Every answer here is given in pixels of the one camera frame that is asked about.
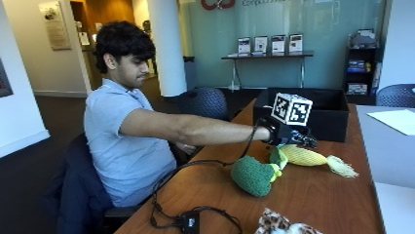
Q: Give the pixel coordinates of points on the white pillar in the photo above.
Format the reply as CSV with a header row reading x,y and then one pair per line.
x,y
166,48

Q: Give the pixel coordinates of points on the blue books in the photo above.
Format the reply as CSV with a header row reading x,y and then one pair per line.
x,y
356,66

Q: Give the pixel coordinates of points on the dark jacket on chair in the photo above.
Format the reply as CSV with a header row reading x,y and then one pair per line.
x,y
80,191

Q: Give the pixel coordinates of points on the narrow dark console table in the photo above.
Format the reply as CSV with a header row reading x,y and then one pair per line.
x,y
267,56

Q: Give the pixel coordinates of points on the knitted green broccoli toy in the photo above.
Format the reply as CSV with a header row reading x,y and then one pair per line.
x,y
251,176

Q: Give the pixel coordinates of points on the the person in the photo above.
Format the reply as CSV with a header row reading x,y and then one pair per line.
x,y
125,146

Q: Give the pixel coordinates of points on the leopard print soft toy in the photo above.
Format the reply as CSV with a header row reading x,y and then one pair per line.
x,y
271,223

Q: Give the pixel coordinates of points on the white paper sheet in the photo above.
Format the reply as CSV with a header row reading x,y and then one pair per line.
x,y
395,121

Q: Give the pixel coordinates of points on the pile of leaflets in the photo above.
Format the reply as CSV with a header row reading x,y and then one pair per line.
x,y
362,39

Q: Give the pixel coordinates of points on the knitted yellow corn toy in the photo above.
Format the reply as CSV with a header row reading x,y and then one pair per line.
x,y
305,156

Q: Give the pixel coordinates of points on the red logo sign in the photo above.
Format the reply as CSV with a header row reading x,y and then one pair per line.
x,y
218,4

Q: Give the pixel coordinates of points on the white and green box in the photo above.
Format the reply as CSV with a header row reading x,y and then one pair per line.
x,y
356,88

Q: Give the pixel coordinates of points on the dark framed picture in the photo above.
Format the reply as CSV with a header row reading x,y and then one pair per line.
x,y
4,79

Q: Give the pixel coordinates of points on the black bookshelf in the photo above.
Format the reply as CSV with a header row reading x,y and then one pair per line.
x,y
360,78

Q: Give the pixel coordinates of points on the black chair seat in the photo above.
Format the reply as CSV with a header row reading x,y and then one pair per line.
x,y
122,213

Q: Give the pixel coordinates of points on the wall poster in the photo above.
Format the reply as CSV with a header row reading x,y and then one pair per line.
x,y
55,26

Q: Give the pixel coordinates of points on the white cube with black markers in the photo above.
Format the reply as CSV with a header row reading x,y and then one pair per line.
x,y
291,109

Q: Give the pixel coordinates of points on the dark mesh office chair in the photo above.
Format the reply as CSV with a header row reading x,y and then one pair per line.
x,y
395,96
202,102

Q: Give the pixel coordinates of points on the standing brochure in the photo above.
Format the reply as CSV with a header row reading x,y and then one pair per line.
x,y
261,44
278,43
243,45
295,42

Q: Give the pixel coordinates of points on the black fabric storage box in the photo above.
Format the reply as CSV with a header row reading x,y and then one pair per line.
x,y
329,120

